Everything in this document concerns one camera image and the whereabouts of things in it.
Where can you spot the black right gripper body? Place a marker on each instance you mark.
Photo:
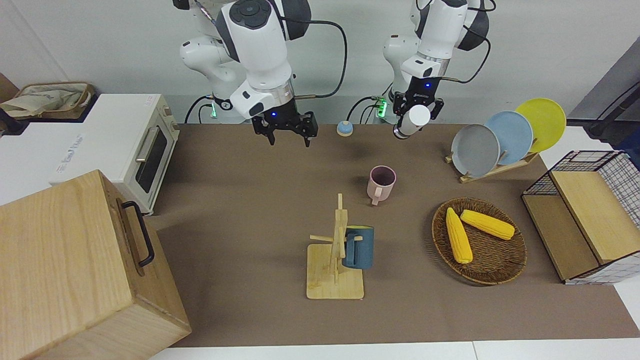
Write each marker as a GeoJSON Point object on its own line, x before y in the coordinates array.
{"type": "Point", "coordinates": [285, 119]}

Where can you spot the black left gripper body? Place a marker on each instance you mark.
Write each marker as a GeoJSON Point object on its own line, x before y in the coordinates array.
{"type": "Point", "coordinates": [425, 90]}

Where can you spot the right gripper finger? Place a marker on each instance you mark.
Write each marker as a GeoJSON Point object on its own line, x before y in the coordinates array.
{"type": "Point", "coordinates": [272, 138]}
{"type": "Point", "coordinates": [307, 141]}

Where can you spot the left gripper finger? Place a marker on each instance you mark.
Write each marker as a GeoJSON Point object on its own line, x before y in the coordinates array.
{"type": "Point", "coordinates": [437, 110]}
{"type": "Point", "coordinates": [400, 107]}

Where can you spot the pink mug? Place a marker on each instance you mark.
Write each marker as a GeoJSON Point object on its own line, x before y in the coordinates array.
{"type": "Point", "coordinates": [381, 187]}

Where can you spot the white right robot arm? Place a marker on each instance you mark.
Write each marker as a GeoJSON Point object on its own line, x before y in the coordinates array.
{"type": "Point", "coordinates": [255, 45]}

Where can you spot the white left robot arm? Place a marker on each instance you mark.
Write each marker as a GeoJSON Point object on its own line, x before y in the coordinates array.
{"type": "Point", "coordinates": [440, 30]}

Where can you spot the blue service bell wooden base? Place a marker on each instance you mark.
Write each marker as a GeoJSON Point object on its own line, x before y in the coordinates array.
{"type": "Point", "coordinates": [344, 129]}

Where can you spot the grey plate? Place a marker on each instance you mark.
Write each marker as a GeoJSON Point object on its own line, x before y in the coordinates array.
{"type": "Point", "coordinates": [475, 150]}

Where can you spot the wooden plate rack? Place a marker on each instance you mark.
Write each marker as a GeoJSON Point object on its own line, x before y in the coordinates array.
{"type": "Point", "coordinates": [480, 176]}

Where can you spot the light blue plate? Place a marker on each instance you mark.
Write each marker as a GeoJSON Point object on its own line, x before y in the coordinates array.
{"type": "Point", "coordinates": [515, 135]}

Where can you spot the yellow plate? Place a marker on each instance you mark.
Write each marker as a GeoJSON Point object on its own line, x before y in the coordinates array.
{"type": "Point", "coordinates": [547, 120]}

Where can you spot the brown table mat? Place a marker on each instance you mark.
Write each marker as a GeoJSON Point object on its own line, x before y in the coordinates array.
{"type": "Point", "coordinates": [240, 250]}

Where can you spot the blue mug yellow inside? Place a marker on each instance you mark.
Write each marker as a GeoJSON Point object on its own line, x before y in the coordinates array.
{"type": "Point", "coordinates": [362, 250]}

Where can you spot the yellow corn cob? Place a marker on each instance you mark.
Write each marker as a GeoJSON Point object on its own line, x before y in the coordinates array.
{"type": "Point", "coordinates": [459, 237]}
{"type": "Point", "coordinates": [487, 225]}

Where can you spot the wooden mug tree stand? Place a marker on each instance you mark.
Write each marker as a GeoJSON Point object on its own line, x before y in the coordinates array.
{"type": "Point", "coordinates": [335, 285]}

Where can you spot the cream toaster oven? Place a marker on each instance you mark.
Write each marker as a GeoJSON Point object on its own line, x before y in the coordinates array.
{"type": "Point", "coordinates": [120, 135]}

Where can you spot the brown wicker basket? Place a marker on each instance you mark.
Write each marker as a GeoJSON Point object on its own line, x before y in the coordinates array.
{"type": "Point", "coordinates": [495, 265]}

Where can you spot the black stand bar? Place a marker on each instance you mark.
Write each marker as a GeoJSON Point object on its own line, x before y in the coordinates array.
{"type": "Point", "coordinates": [615, 125]}

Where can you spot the beige cloth bag brown trim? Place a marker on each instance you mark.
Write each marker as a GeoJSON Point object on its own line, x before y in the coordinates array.
{"type": "Point", "coordinates": [45, 100]}

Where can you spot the large wooden box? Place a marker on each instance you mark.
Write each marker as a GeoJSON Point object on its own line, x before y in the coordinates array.
{"type": "Point", "coordinates": [65, 280]}

